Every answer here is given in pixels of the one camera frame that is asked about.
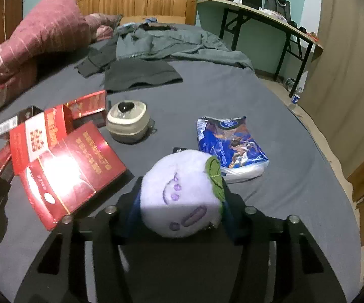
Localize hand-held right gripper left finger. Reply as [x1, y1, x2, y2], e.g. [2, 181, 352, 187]
[14, 177, 144, 303]

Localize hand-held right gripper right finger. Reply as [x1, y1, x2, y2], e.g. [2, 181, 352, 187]
[221, 185, 348, 303]

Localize pale purple plush toy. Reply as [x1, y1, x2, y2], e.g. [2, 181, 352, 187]
[139, 149, 225, 239]

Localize red and white carton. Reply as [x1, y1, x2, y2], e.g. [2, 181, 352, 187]
[9, 104, 74, 175]

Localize blue snack packet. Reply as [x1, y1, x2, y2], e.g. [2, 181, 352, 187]
[196, 116, 270, 184]

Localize dark brown box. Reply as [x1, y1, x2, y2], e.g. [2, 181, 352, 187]
[0, 105, 45, 139]

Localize red box with gold trim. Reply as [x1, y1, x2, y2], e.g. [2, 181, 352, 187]
[64, 90, 107, 120]

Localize large dark red box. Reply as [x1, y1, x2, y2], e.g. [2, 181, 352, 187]
[21, 121, 127, 231]

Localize beige round zip pouch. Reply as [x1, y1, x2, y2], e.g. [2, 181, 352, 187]
[106, 100, 155, 145]

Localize grey bed sheet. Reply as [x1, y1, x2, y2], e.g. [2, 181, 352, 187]
[0, 22, 362, 303]

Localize clear water bottle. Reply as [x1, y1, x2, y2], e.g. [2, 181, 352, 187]
[291, 85, 304, 111]

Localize black cloth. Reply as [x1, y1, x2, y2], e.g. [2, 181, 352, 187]
[104, 59, 182, 93]

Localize pink checked quilt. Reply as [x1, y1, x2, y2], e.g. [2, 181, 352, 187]
[0, 0, 122, 122]

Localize dark grey pants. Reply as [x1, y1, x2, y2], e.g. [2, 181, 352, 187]
[75, 39, 119, 78]

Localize grey hooded jacket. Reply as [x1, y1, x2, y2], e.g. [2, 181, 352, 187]
[115, 25, 254, 70]

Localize blue cloth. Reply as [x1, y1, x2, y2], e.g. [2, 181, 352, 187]
[120, 16, 159, 28]

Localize folding table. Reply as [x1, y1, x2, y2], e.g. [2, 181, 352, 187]
[196, 0, 324, 98]

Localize white plastic bag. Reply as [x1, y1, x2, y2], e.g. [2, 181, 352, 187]
[259, 8, 288, 23]

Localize wooden headboard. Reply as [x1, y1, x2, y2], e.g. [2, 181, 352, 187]
[74, 0, 200, 26]

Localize black bag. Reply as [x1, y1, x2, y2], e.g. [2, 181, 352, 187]
[264, 0, 291, 22]

